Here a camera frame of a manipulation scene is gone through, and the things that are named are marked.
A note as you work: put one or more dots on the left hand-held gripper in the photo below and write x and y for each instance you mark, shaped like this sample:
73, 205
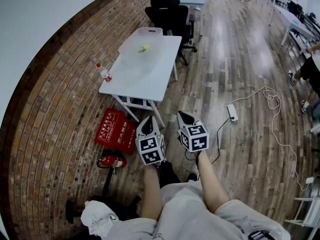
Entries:
151, 150

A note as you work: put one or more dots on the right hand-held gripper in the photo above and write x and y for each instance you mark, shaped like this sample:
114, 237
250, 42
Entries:
195, 139

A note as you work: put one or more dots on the white plastic tub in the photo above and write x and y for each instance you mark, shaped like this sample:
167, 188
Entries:
140, 66

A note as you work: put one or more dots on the yellow flowers bunch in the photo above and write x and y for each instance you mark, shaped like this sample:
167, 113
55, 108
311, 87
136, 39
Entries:
143, 49

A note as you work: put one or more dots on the person's right forearm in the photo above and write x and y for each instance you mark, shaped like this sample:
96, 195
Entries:
210, 181

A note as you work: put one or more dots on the person's left forearm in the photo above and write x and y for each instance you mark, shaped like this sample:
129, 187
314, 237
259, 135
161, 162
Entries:
151, 191

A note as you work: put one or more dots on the red fire equipment box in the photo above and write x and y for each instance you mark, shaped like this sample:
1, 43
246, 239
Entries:
113, 131

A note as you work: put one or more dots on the white rectangular table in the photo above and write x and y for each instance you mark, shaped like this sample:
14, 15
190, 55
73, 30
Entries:
140, 90

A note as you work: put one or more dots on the white power strip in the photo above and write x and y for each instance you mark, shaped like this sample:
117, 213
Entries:
232, 112

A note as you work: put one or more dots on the red fire extinguisher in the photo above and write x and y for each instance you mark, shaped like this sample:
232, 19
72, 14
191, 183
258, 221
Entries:
113, 161

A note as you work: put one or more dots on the person's black trousers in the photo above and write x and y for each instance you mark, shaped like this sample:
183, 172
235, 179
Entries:
170, 174

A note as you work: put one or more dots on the person's right shoe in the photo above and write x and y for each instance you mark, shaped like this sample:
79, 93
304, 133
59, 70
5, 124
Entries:
192, 177

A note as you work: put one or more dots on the red-capped plastic water bottle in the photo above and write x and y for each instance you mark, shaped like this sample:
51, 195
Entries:
105, 74

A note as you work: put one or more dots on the person's light grey shirt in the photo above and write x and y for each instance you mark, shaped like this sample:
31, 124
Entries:
190, 216

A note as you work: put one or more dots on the white garment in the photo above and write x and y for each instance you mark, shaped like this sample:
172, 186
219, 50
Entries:
97, 216

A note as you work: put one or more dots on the white power adapter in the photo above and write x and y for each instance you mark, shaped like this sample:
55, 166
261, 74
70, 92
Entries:
309, 180

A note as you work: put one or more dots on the white metal rack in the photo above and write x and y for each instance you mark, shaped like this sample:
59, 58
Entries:
308, 214

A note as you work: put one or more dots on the row of black office chairs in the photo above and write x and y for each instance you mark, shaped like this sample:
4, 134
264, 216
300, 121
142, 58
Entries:
295, 5

